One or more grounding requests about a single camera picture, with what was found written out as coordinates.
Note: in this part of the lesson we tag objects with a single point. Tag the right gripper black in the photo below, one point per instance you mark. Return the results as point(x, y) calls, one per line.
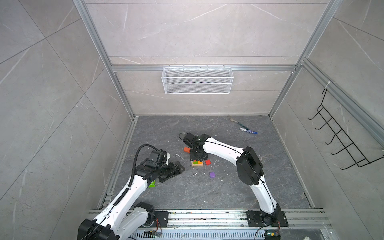
point(192, 158)

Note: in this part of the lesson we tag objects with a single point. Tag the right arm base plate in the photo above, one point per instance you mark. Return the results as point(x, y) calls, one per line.
point(261, 219)

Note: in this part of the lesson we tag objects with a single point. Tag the green snack wrapper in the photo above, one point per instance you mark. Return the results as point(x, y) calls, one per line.
point(152, 184)

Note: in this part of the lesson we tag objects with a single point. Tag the white wire mesh basket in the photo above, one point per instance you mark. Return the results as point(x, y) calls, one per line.
point(197, 80)

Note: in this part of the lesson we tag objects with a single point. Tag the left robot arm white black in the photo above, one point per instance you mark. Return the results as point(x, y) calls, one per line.
point(122, 216)

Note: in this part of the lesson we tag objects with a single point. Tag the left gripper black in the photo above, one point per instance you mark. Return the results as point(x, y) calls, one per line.
point(173, 172)

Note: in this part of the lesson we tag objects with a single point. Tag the natural wood block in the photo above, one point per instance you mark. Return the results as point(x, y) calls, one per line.
point(197, 165)

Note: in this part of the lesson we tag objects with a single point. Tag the blue marker pen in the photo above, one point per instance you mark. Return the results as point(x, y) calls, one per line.
point(248, 131)

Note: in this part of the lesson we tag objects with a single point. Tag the black wire hook rack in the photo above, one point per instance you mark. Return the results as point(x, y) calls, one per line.
point(358, 158)

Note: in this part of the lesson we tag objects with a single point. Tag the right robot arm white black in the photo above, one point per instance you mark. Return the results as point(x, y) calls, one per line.
point(249, 169)

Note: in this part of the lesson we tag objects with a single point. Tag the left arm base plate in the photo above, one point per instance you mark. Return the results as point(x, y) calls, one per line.
point(161, 217)

